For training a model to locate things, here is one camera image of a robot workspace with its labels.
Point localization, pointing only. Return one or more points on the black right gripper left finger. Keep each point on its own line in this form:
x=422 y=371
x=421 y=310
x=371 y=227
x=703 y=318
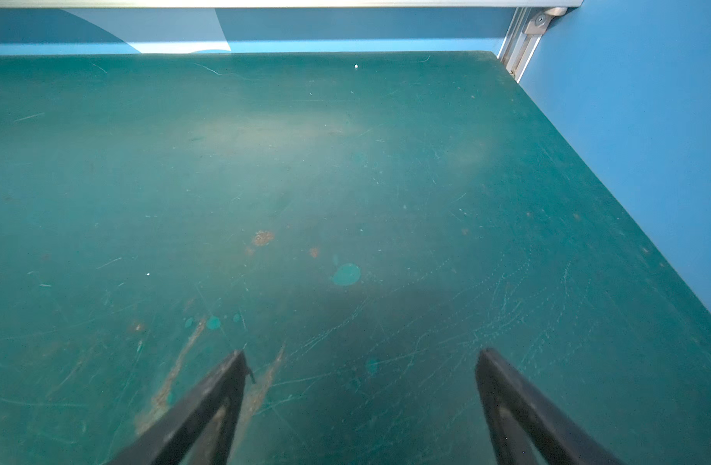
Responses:
x=200 y=428

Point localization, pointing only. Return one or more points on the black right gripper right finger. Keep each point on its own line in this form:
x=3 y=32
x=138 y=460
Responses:
x=522 y=420

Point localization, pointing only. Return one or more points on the aluminium right corner post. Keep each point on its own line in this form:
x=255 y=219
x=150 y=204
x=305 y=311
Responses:
x=527 y=27

